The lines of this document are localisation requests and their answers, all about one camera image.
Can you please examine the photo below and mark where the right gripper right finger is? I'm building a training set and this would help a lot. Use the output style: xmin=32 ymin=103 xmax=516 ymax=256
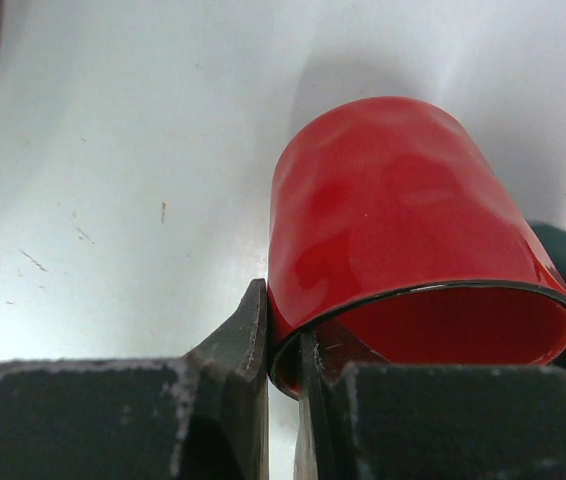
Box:
xmin=294 ymin=335 xmax=566 ymax=479

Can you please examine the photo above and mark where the large red mug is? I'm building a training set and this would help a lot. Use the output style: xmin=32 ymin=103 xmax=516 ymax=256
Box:
xmin=267 ymin=97 xmax=566 ymax=397

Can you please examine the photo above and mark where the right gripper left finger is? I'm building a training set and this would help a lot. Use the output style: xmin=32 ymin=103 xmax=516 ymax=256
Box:
xmin=0 ymin=279 xmax=269 ymax=479

